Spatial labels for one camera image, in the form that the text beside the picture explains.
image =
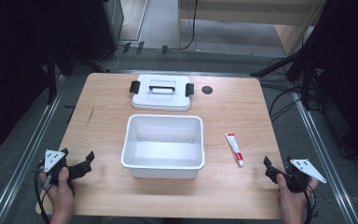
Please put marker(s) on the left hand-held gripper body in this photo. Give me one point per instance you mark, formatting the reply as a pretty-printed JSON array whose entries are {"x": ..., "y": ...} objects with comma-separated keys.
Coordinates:
[{"x": 51, "y": 158}]

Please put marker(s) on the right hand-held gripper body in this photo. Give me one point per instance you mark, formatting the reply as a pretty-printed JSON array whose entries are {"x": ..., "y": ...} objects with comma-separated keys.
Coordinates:
[{"x": 304, "y": 171}]

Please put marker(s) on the person's right hand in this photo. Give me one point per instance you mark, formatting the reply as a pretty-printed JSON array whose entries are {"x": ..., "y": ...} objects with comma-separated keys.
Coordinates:
[{"x": 292, "y": 202}]

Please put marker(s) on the person's left hand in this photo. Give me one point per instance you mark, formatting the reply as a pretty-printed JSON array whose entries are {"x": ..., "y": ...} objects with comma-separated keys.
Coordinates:
[{"x": 62, "y": 196}]

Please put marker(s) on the white and red tube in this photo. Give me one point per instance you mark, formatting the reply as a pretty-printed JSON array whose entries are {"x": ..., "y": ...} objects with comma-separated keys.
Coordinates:
[{"x": 234, "y": 147}]

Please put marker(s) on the black stand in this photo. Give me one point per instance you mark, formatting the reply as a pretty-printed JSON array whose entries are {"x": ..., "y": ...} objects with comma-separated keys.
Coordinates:
[
  {"x": 298, "y": 65},
  {"x": 52, "y": 77}
]

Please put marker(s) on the white plastic storage box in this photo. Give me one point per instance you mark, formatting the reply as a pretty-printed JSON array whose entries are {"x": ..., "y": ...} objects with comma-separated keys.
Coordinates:
[{"x": 163, "y": 146}]

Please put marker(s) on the black round table grommet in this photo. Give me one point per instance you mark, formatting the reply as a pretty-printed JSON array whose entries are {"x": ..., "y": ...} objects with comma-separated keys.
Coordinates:
[{"x": 207, "y": 90}]

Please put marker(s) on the black curtain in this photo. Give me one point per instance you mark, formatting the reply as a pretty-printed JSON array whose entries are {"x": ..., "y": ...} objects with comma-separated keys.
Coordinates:
[
  {"x": 15, "y": 62},
  {"x": 351, "y": 74}
]

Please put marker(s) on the black cabinet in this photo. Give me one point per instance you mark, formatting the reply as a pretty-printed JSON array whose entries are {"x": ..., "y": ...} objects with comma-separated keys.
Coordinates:
[{"x": 102, "y": 25}]

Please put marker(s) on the light wooden furniture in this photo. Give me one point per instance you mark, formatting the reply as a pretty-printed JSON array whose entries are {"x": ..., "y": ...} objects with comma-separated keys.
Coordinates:
[{"x": 248, "y": 12}]

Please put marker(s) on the metal floor rail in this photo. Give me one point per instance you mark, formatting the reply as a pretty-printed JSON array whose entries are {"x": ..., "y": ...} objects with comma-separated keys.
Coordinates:
[
  {"x": 28, "y": 149},
  {"x": 323, "y": 155}
]

